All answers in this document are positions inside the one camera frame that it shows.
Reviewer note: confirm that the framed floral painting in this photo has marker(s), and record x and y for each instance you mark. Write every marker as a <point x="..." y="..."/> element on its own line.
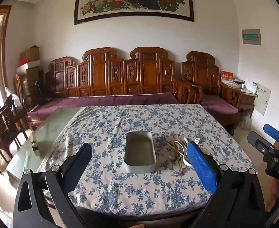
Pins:
<point x="130" y="0"/>

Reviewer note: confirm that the carved wooden armchair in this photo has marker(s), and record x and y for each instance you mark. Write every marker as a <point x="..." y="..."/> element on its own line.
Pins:
<point x="201" y="73"/>

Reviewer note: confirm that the white wall panel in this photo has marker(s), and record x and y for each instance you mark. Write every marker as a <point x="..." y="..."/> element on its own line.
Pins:
<point x="262" y="99"/>

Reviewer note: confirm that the brown wooden chopstick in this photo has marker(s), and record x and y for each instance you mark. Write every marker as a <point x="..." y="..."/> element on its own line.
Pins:
<point x="174" y="145"/>

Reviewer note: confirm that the grey fluffy duster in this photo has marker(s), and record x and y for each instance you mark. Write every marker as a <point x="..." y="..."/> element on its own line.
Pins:
<point x="246" y="120"/>

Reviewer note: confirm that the metal fork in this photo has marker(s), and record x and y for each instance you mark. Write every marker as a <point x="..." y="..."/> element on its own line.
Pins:
<point x="196" y="140"/>

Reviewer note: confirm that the blue floral tablecloth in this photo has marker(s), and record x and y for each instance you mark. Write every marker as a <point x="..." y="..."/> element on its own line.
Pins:
<point x="106" y="128"/>

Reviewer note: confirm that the rectangular metal container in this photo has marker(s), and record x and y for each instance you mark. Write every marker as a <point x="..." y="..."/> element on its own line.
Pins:
<point x="139" y="154"/>

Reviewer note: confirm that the brown cardboard box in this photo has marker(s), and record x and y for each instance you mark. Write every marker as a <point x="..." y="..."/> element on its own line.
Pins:
<point x="31" y="53"/>

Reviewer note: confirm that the red card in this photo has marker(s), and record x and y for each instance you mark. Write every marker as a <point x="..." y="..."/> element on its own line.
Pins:
<point x="226" y="76"/>

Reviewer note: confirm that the long carved wooden sofa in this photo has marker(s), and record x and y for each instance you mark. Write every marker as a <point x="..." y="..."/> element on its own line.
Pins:
<point x="99" y="76"/>

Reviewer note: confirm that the grey wall panel box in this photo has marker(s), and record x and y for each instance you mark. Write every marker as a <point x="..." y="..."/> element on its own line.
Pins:
<point x="251" y="37"/>

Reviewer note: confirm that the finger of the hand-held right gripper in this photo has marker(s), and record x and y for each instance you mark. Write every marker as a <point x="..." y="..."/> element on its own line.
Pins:
<point x="272" y="131"/>
<point x="257" y="139"/>

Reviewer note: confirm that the wooden side table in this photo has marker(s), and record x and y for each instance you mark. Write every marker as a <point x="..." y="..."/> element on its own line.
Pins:
<point x="247" y="98"/>

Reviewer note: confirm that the wooden block with black tape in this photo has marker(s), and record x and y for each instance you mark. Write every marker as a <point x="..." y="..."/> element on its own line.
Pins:
<point x="35" y="144"/>

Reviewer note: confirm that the person's right hand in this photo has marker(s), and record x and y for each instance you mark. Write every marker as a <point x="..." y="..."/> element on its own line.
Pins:
<point x="274" y="194"/>

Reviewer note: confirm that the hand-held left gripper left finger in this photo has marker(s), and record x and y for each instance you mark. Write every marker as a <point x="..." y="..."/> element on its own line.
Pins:
<point x="81" y="163"/>

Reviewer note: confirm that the white plastic bag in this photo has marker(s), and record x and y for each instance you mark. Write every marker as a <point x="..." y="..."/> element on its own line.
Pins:
<point x="15" y="98"/>

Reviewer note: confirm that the white flat box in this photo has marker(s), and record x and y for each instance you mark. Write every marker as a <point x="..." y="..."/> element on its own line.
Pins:
<point x="29" y="67"/>

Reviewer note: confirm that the stacked cardboard boxes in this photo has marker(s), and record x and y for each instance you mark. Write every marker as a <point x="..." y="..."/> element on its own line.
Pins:
<point x="34" y="83"/>

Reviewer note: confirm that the white spoon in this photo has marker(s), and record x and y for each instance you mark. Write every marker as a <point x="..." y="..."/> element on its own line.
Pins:
<point x="186" y="158"/>

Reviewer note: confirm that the purple armchair cushion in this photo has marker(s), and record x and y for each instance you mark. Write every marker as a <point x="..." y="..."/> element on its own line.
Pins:
<point x="219" y="104"/>

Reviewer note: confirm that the white telephone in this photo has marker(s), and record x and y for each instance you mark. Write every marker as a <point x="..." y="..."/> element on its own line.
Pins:
<point x="252" y="86"/>

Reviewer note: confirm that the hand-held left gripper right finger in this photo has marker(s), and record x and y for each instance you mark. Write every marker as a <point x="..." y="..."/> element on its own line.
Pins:
<point x="201" y="166"/>

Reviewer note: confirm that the long purple sofa cushion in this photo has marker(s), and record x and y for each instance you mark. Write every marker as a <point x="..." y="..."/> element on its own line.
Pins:
<point x="101" y="101"/>

